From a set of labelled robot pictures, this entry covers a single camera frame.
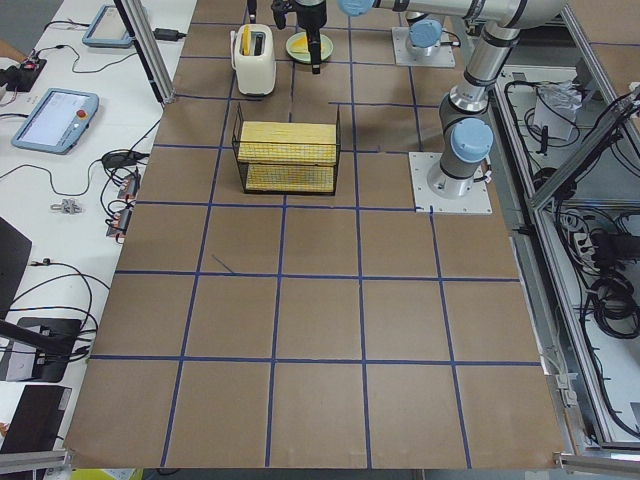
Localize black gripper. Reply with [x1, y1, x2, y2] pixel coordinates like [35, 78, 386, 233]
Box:
[247, 0, 327, 75]

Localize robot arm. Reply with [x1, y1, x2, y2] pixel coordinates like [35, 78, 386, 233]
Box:
[271, 1, 461, 75]
[338, 0, 566, 200]

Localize toast slice in toaster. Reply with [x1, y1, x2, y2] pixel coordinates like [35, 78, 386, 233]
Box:
[241, 25, 251, 56]

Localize white two-slot toaster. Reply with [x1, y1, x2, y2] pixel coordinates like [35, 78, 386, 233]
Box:
[230, 24, 276, 96]

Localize light green plate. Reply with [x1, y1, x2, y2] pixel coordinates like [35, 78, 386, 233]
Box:
[285, 31, 334, 64]

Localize triangular bread on plate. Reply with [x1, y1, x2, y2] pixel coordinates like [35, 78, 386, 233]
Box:
[290, 34, 309, 54]

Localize black power adapter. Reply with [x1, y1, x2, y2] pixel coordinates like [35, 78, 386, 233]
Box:
[153, 28, 185, 41]

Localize wooden board in basket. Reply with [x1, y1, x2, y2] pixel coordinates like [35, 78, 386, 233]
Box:
[237, 121, 337, 192]

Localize far teach pendant tablet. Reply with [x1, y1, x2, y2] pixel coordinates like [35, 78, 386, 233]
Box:
[82, 4, 133, 49]

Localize teach pendant tablet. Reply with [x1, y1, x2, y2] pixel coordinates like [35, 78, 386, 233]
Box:
[82, 4, 133, 49]
[11, 88, 100, 155]

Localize near teach pendant tablet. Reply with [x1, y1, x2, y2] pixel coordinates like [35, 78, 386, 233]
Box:
[11, 88, 100, 155]

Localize black monitor stand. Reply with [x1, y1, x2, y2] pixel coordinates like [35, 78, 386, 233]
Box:
[1, 220, 97, 383]

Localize black wire basket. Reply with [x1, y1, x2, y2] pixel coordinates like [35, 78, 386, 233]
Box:
[231, 102, 343, 197]

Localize aluminium frame post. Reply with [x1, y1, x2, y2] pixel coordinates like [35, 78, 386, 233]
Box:
[114, 0, 175, 105]

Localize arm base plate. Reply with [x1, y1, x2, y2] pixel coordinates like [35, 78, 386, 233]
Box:
[409, 152, 492, 215]
[391, 24, 456, 69]

